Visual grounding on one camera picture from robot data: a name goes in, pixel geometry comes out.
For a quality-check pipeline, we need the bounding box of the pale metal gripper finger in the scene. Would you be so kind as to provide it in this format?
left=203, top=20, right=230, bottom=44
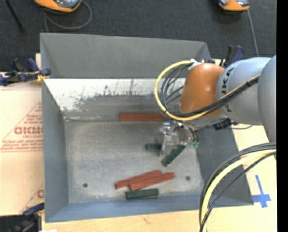
left=156, top=122, right=173, bottom=145
left=159, top=137, right=178, bottom=158

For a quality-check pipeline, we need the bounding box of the dark green flat block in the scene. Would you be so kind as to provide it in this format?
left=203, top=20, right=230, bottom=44
left=144, top=143, right=162, bottom=151
left=161, top=144, right=187, bottom=167
left=125, top=188, right=159, bottom=200

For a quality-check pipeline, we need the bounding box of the red-brown flat block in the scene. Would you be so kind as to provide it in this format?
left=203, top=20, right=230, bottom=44
left=114, top=170, right=162, bottom=190
left=118, top=113, right=164, bottom=122
left=129, top=172, right=176, bottom=191

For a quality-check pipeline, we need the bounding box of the grey metal bin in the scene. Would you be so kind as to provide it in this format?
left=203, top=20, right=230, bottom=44
left=39, top=32, right=254, bottom=223

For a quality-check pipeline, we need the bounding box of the brown cardboard board red print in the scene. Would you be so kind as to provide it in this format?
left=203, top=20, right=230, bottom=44
left=0, top=77, right=45, bottom=218

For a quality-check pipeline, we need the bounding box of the black cylinder on white bracket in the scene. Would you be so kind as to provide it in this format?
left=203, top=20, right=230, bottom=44
left=212, top=119, right=232, bottom=131

